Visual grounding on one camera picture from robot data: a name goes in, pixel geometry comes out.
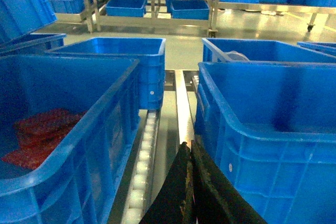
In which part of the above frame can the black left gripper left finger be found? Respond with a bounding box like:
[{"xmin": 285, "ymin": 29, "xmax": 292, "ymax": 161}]
[{"xmin": 140, "ymin": 142, "xmax": 194, "ymax": 223}]

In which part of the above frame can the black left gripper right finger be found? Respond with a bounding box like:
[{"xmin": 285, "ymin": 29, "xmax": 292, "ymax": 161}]
[{"xmin": 191, "ymin": 142, "xmax": 266, "ymax": 223}]

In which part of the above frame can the blue plastic crate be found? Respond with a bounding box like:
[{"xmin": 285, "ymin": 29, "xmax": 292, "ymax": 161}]
[{"xmin": 195, "ymin": 62, "xmax": 335, "ymax": 223}]

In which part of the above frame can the white roller track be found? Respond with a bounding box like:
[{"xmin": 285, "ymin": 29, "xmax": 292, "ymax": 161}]
[{"xmin": 121, "ymin": 109, "xmax": 161, "ymax": 223}]

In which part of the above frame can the blue crate with red contents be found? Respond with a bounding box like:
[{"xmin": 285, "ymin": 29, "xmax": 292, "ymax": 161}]
[{"xmin": 0, "ymin": 55, "xmax": 140, "ymax": 224}]

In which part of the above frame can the blue crate rear right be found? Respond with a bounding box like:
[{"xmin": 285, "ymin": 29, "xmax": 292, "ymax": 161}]
[{"xmin": 202, "ymin": 38, "xmax": 335, "ymax": 63}]

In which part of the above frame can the red mesh bag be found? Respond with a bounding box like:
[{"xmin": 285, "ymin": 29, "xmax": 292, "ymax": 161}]
[{"xmin": 1, "ymin": 108, "xmax": 86, "ymax": 170}]

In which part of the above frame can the blue crate rear left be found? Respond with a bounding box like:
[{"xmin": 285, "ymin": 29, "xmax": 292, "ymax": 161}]
[{"xmin": 45, "ymin": 37, "xmax": 166, "ymax": 111}]

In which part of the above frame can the metal roller shelf rail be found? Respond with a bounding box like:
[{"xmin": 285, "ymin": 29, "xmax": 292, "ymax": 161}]
[{"xmin": 165, "ymin": 69, "xmax": 199, "ymax": 148}]

